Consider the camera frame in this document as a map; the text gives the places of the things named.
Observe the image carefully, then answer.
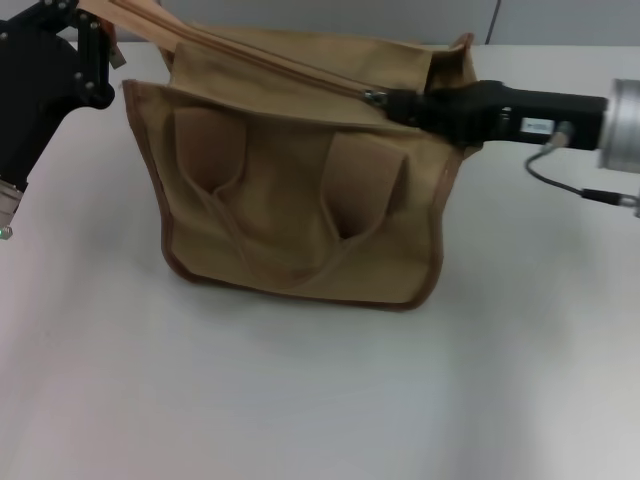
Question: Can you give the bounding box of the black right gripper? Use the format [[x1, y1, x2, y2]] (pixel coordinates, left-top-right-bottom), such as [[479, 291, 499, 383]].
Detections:
[[384, 78, 610, 152]]

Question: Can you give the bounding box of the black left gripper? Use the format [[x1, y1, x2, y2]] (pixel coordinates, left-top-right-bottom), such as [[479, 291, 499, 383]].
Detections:
[[0, 0, 116, 194]]

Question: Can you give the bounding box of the khaki canvas food bag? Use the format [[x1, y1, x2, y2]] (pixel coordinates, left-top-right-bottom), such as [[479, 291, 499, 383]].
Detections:
[[77, 0, 477, 314]]

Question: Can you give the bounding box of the right gripper cable with plug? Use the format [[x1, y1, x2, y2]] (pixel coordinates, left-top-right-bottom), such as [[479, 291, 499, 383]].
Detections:
[[523, 120, 640, 219]]

